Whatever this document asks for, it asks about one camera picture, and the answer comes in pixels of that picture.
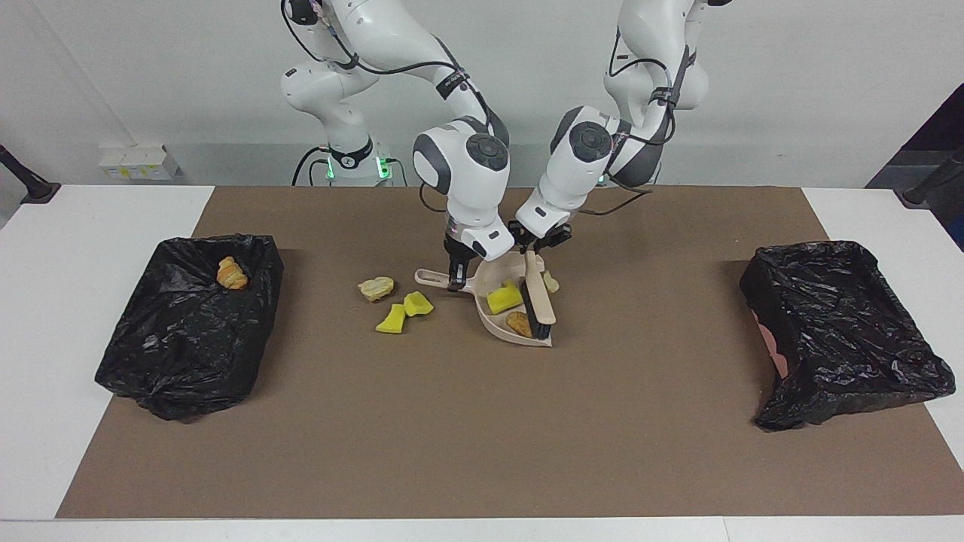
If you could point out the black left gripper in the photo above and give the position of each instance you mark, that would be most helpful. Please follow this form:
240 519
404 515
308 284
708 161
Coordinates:
544 235

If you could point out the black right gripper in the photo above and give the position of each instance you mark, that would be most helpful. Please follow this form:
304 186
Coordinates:
459 252

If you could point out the tan bread chunk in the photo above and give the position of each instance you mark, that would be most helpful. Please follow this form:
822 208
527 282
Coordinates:
552 283

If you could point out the small yellow sponge piece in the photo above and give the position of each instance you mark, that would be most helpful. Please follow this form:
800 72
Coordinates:
392 322
418 304

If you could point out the yellow sponge with green backing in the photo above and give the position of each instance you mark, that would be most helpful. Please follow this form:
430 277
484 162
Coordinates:
503 299

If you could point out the beige brush with black bristles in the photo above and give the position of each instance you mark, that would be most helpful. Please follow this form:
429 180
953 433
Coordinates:
538 297

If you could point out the beige plastic dustpan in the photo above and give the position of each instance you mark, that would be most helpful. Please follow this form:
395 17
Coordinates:
493 324

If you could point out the brown bread roll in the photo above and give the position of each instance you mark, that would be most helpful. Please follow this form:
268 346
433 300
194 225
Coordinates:
518 324

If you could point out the pale round pastry piece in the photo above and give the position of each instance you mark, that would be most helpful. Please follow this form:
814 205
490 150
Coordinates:
375 288

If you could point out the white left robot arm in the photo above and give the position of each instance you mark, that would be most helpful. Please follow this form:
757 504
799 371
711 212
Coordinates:
580 173

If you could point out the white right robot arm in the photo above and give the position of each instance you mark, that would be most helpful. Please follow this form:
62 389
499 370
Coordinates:
467 188

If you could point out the pink plastic bin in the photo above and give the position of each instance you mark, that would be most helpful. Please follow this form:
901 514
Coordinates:
772 342

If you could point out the black bag lined bin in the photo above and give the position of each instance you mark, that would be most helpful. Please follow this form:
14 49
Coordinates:
181 339

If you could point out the black trash bag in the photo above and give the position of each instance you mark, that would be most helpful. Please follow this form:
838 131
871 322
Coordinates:
843 331

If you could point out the brown table mat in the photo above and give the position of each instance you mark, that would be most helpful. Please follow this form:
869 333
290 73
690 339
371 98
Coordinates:
376 452

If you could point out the striped orange croissant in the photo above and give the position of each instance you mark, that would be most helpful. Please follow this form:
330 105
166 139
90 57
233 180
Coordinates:
232 275

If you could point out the black stand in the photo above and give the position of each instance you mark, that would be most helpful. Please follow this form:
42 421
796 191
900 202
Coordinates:
34 188
922 194

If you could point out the white wall socket box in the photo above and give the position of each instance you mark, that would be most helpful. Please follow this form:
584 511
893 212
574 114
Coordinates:
132 164

